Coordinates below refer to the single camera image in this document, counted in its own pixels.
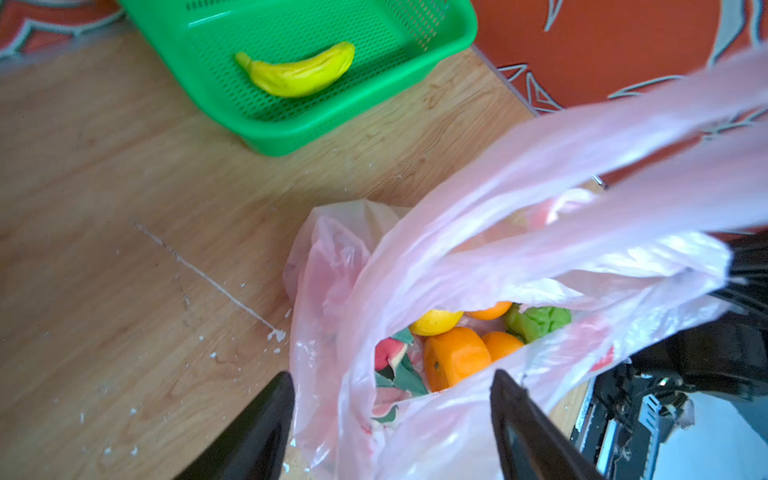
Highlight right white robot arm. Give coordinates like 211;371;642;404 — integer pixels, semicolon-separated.
570;232;767;479

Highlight yellow banana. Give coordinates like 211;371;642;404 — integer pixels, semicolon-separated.
234;42;356;98

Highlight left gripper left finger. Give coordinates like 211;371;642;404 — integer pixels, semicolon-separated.
177;371;295;480

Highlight yellow apple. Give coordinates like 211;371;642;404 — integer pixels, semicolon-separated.
409;310;464;337

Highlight green fruit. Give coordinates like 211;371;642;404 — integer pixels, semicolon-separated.
503;304;572;344

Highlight small orange fruit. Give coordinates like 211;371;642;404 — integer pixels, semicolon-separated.
481;331;525;362

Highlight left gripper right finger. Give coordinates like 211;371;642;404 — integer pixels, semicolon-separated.
490;370;602;480

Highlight pink plastic bag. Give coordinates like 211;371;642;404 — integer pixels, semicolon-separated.
283;48;767;479

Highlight green plastic basket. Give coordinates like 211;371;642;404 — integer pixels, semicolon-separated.
123;0;478;156

